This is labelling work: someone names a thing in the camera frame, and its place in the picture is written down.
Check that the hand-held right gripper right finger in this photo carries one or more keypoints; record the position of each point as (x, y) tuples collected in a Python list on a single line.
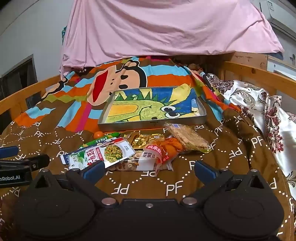
[(204, 171)]

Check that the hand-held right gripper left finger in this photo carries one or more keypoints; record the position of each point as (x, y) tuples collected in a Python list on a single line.
[(93, 171)]

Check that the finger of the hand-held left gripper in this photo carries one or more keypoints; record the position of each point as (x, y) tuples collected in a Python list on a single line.
[(34, 162), (8, 151)]

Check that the white green pea snack packet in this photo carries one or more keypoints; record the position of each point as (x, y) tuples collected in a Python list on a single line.
[(111, 150)]

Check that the blue snack packet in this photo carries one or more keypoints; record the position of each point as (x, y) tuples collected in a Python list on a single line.
[(65, 159)]

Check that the green stick snack packet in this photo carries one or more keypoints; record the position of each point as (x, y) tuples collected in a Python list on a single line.
[(101, 140)]

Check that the tangerine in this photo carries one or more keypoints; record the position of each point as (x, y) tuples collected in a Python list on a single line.
[(98, 135)]

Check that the rice cracker packet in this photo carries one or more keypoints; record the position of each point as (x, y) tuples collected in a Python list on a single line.
[(187, 136)]

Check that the orange snack packet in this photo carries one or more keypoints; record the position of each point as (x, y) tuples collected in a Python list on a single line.
[(168, 146)]

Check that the clear nut bar packet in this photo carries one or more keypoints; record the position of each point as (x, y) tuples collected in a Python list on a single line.
[(143, 163)]

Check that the gold snack packet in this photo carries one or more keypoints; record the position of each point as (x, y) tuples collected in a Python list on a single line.
[(141, 141)]

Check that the metal tray with dinosaur print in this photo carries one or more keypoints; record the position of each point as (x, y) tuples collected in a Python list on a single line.
[(138, 109)]

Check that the cartoon printed blanket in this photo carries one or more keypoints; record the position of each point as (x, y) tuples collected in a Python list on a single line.
[(219, 148)]

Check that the dark window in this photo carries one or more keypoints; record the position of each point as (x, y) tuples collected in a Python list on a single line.
[(20, 74)]

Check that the floral quilt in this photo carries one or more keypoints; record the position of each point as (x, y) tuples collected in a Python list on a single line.
[(254, 99)]

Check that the white box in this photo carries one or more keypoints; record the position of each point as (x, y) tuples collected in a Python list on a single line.
[(279, 64)]

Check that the pink bed sheet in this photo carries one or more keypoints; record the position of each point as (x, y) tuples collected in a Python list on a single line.
[(161, 27)]

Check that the white air conditioner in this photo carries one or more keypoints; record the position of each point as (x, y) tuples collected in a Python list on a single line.
[(277, 11)]

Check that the wooden bed frame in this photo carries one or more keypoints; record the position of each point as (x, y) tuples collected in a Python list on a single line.
[(242, 69)]

